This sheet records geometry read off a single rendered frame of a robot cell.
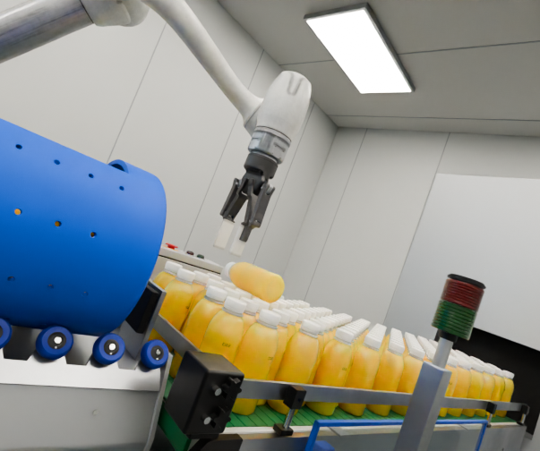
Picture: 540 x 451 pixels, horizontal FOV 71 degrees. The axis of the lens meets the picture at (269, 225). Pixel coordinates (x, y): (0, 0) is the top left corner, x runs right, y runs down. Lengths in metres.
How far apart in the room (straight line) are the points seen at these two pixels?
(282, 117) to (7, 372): 0.66
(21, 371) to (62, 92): 3.11
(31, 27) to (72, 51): 2.42
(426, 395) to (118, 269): 0.53
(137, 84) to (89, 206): 3.33
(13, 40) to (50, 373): 0.88
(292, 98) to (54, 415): 0.71
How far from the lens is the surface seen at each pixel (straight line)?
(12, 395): 0.61
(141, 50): 3.89
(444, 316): 0.72
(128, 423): 0.67
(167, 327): 0.79
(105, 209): 0.54
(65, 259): 0.53
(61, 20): 1.22
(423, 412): 0.75
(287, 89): 0.89
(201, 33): 1.00
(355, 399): 0.88
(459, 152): 5.12
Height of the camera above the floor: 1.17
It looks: 5 degrees up
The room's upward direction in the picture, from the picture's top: 21 degrees clockwise
